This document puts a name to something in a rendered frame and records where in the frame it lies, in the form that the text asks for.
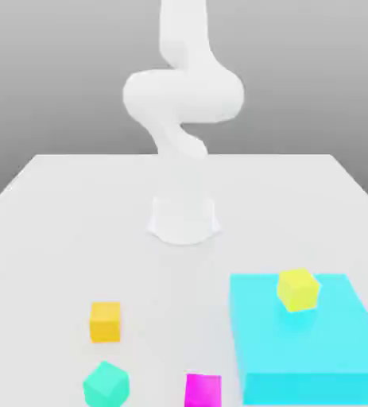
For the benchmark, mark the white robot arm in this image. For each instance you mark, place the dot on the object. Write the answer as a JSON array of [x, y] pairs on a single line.
[[183, 95]]

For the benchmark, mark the large cyan box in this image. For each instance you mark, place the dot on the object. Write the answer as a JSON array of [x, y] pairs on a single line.
[[301, 349]]

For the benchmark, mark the small orange cube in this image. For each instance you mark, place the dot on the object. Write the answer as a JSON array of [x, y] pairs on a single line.
[[105, 322]]

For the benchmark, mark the small teal cube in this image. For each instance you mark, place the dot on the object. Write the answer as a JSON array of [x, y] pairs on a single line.
[[106, 385]]

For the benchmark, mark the small magenta cube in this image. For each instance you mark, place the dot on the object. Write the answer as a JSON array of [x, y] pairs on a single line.
[[202, 391]]

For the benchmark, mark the small yellow cube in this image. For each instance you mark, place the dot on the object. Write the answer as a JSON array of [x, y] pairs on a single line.
[[298, 291]]

